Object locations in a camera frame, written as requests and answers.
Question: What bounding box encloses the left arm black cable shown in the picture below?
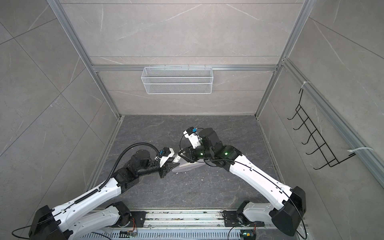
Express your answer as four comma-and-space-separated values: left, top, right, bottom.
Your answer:
74, 142, 161, 205

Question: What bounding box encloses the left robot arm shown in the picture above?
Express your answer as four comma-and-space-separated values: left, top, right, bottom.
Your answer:
29, 148, 181, 240

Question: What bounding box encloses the beige letter paper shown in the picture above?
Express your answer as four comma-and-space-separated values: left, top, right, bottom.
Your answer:
186, 162, 203, 166

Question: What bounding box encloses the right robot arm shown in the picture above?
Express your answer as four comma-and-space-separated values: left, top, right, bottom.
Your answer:
178, 127, 307, 237

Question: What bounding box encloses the grey purple envelope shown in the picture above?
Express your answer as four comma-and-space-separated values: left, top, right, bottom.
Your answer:
177, 163, 206, 173

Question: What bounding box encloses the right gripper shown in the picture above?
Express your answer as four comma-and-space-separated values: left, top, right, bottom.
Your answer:
177, 142, 215, 164

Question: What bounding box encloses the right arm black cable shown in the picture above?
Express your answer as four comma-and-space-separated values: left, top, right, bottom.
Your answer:
179, 133, 308, 240

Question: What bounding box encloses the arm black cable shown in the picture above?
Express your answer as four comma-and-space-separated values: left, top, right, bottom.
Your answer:
74, 142, 161, 205
179, 133, 308, 240

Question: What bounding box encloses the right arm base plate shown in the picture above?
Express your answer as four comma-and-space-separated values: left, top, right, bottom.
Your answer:
222, 211, 240, 227

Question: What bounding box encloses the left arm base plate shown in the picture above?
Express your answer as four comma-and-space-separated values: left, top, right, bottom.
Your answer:
126, 211, 147, 229

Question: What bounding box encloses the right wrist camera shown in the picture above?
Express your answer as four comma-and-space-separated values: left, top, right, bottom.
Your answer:
183, 127, 201, 149

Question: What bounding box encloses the aluminium rail frame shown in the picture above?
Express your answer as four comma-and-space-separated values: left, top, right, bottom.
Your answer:
77, 209, 310, 230

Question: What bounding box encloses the black wire hook rack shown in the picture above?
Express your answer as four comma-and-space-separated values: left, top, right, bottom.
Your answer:
287, 89, 356, 170

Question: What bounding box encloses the white vented cable duct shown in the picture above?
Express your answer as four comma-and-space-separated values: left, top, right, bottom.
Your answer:
79, 229, 243, 240

